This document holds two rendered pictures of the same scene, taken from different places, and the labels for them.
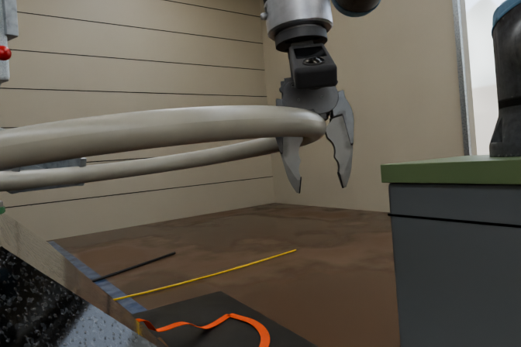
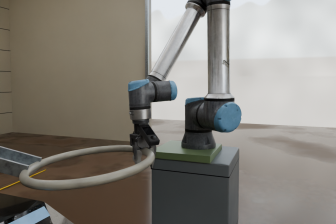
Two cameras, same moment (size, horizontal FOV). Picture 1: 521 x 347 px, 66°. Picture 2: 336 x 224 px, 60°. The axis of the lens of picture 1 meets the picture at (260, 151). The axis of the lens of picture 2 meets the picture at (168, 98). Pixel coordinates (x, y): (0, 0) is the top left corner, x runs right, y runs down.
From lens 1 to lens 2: 81 cm
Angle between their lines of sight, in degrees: 33
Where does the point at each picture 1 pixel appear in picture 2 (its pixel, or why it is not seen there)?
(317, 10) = (149, 115)
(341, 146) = not seen: hidden behind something
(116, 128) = (131, 172)
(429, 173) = (167, 156)
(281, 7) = (139, 114)
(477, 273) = (179, 187)
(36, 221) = not seen: outside the picture
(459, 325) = (172, 204)
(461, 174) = (177, 157)
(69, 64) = not seen: outside the picture
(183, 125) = (141, 168)
